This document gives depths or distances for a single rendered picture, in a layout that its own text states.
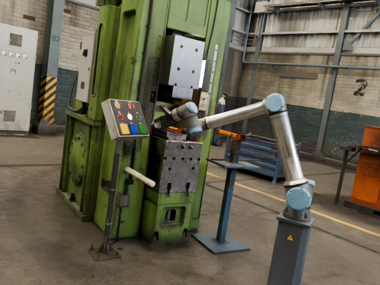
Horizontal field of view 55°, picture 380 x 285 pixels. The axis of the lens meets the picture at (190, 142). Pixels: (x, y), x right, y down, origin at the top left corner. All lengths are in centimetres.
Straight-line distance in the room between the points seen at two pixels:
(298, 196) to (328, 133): 845
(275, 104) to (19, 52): 631
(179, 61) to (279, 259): 168
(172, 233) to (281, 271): 109
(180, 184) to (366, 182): 345
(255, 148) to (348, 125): 421
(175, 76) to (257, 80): 926
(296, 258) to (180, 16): 210
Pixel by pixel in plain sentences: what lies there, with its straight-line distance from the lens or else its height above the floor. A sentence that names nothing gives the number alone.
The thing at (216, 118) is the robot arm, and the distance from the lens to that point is 259.
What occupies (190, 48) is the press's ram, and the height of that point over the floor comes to 168.
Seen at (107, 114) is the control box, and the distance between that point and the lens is 264.
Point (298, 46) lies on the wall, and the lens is 1178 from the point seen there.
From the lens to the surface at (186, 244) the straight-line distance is 339.
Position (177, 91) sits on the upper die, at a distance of 308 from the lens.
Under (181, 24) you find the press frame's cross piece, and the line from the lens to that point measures 327.
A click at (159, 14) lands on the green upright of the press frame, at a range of 317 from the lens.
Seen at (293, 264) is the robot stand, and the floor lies 31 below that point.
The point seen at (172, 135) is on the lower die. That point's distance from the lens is 311.
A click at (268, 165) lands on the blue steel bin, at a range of 669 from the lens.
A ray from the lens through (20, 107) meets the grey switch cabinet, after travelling 804.
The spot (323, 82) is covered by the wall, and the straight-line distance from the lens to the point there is 1097.
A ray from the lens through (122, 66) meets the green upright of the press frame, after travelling 337.
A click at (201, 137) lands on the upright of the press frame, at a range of 346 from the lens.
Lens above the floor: 131
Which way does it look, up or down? 7 degrees down
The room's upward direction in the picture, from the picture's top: 9 degrees clockwise
